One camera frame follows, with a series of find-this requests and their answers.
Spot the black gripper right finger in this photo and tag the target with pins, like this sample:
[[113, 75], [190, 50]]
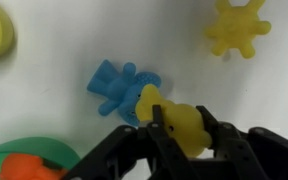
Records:
[[260, 156]]

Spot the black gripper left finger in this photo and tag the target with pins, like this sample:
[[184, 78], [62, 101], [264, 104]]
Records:
[[127, 153]]

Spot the yellow rubber toy figure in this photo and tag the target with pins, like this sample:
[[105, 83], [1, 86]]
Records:
[[184, 123]]

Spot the blue rubber toy figure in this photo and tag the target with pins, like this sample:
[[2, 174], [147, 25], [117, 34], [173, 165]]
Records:
[[117, 88]]

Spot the green plate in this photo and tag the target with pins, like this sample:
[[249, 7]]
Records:
[[34, 146]]

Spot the orange rubber toy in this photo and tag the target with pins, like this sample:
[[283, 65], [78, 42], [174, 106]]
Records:
[[27, 168]]

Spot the yellow spiky rubber toy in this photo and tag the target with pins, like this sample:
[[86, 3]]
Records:
[[237, 28]]

